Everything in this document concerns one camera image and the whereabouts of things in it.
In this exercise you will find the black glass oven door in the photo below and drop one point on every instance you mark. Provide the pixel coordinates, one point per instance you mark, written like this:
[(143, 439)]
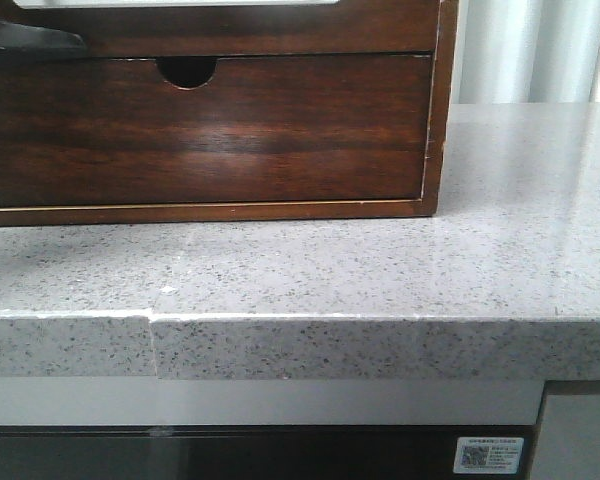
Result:
[(245, 452)]

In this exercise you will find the white under-counter panel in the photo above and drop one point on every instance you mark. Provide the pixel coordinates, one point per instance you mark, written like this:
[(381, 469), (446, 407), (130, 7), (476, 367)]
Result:
[(145, 400)]

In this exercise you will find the dark wooden drawer cabinet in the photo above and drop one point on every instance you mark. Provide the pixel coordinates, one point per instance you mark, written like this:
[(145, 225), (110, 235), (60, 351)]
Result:
[(188, 72)]

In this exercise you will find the wooden drawer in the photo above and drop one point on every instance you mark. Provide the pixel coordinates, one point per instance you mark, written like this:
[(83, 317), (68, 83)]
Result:
[(342, 27), (115, 132)]

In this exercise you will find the white curtain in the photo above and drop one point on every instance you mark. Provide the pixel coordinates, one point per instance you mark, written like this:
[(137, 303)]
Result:
[(527, 51)]

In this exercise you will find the white QR code sticker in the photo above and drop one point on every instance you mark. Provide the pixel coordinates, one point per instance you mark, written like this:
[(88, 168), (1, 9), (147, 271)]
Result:
[(488, 455)]

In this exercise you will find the grey cabinet door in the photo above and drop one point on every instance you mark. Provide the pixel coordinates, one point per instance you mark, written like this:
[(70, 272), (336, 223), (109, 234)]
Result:
[(568, 445)]

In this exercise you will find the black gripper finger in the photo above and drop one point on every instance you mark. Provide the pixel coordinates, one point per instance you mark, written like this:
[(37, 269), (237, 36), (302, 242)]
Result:
[(14, 36)]

